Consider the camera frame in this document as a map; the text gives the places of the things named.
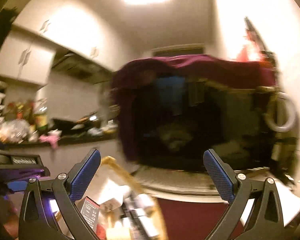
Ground pink cloth on counter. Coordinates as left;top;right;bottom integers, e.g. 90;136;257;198
39;134;60;149

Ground large glass jar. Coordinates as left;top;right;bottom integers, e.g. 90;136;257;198
34;99;48;135

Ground yellow taped foam tray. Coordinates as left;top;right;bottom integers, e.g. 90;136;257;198
100;156;168;240

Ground monitor with maroon cloth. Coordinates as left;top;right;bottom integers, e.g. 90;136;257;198
111;54;299;178

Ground upper kitchen cabinets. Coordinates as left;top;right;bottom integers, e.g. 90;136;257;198
0;0;112;86

